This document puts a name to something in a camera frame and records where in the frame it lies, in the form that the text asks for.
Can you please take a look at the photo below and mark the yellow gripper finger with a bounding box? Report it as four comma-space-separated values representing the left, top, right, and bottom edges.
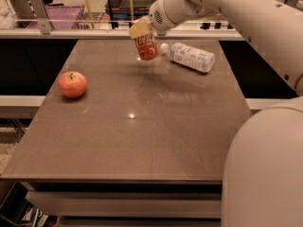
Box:
128, 16, 153, 39

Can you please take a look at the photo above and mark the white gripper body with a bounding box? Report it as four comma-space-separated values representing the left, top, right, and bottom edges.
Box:
149, 0, 176, 36

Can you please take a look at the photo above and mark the red Coca-Cola can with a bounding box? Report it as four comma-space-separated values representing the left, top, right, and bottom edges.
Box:
134, 33, 159, 61

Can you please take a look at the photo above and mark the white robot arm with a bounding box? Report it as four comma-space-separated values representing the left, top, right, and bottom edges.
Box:
129, 0, 303, 227

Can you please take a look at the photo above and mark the clear plastic water bottle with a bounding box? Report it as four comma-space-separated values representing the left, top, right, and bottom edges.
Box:
160, 43, 215, 74

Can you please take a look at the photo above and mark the purple plastic crate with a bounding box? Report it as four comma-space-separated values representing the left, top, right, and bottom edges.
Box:
26, 4, 86, 30

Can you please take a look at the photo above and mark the red apple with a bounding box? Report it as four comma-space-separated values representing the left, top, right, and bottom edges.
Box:
58, 71, 87, 98

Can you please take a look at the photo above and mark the left metal railing bracket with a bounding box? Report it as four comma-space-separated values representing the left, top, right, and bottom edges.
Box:
29, 0, 52, 35

